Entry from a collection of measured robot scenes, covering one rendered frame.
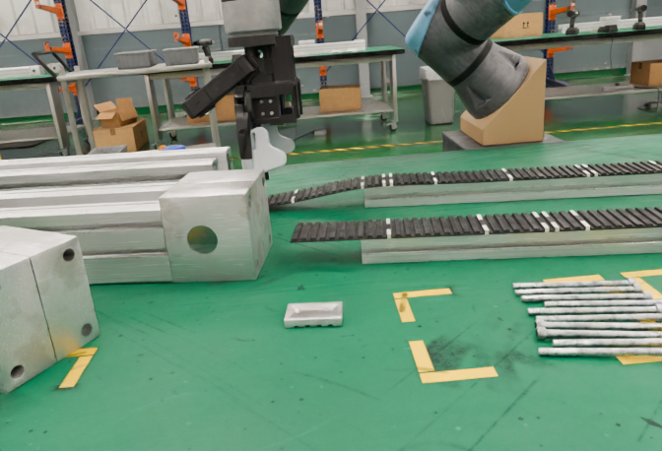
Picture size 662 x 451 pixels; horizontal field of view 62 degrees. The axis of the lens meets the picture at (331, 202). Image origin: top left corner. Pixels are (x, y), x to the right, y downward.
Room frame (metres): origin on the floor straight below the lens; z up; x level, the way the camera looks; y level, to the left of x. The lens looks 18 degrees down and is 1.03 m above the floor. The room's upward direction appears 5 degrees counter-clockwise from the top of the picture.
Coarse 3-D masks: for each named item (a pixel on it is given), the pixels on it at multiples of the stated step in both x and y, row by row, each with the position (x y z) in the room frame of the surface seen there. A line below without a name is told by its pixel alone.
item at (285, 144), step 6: (252, 126) 0.79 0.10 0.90; (258, 126) 0.79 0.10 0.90; (264, 126) 0.79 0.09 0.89; (270, 126) 0.79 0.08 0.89; (276, 126) 0.79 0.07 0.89; (270, 132) 0.80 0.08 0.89; (276, 132) 0.80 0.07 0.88; (270, 138) 0.80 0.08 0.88; (276, 138) 0.80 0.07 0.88; (282, 138) 0.80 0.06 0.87; (288, 138) 0.80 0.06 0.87; (276, 144) 0.80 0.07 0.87; (282, 144) 0.80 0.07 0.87; (288, 144) 0.80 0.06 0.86; (294, 144) 0.80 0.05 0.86; (282, 150) 0.80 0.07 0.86; (288, 150) 0.80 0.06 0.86
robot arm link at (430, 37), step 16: (432, 0) 1.09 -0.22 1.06; (432, 16) 1.08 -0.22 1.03; (448, 16) 1.06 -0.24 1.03; (416, 32) 1.09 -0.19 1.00; (432, 32) 1.08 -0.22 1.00; (448, 32) 1.06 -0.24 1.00; (464, 32) 1.05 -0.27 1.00; (416, 48) 1.11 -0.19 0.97; (432, 48) 1.09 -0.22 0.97; (448, 48) 1.08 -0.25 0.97; (464, 48) 1.07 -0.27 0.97; (480, 48) 1.09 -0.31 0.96; (432, 64) 1.11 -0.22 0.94; (448, 64) 1.09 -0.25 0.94; (464, 64) 1.08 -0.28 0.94; (448, 80) 1.12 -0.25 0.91
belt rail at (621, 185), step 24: (384, 192) 0.73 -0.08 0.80; (408, 192) 0.73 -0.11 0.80; (432, 192) 0.73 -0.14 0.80; (456, 192) 0.73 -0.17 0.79; (480, 192) 0.72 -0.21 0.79; (504, 192) 0.72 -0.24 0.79; (528, 192) 0.71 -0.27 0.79; (552, 192) 0.71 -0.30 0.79; (576, 192) 0.70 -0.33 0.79; (600, 192) 0.70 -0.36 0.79; (624, 192) 0.70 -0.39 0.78; (648, 192) 0.69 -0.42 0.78
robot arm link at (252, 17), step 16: (240, 0) 0.73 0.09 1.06; (256, 0) 0.73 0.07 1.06; (272, 0) 0.74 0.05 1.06; (224, 16) 0.75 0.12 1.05; (240, 16) 0.73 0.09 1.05; (256, 16) 0.73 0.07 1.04; (272, 16) 0.74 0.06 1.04; (240, 32) 0.73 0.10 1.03; (256, 32) 0.73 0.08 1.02; (272, 32) 0.75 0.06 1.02
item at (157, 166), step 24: (0, 168) 0.83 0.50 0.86; (24, 168) 0.82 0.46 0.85; (48, 168) 0.76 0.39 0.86; (72, 168) 0.75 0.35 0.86; (96, 168) 0.74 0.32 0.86; (120, 168) 0.73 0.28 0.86; (144, 168) 0.73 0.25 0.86; (168, 168) 0.73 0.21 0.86; (192, 168) 0.72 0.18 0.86; (216, 168) 0.74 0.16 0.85
